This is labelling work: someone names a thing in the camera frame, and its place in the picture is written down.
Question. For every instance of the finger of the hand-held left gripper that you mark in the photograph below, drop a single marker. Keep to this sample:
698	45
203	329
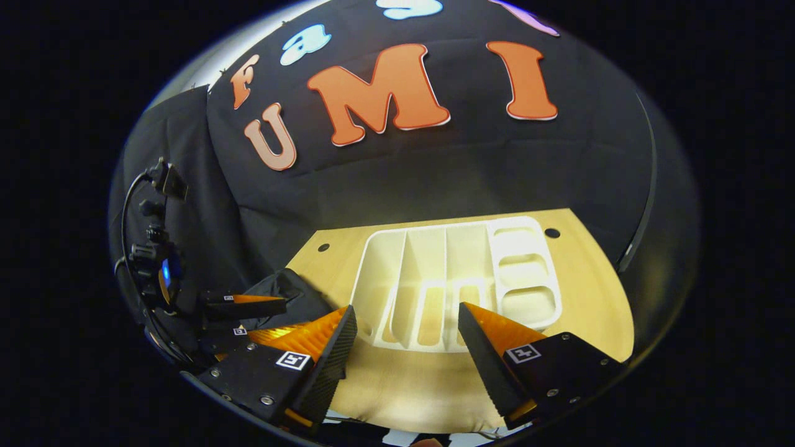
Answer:
267	334
248	307

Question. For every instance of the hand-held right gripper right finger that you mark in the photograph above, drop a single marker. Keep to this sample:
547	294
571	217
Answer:
487	366

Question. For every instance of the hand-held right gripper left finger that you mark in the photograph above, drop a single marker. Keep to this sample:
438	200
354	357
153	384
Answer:
329	366

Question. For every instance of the black schoolbag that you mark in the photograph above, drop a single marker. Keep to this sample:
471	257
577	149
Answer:
292	292

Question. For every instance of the white plastic bookshelf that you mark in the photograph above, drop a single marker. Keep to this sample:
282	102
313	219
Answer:
379	273

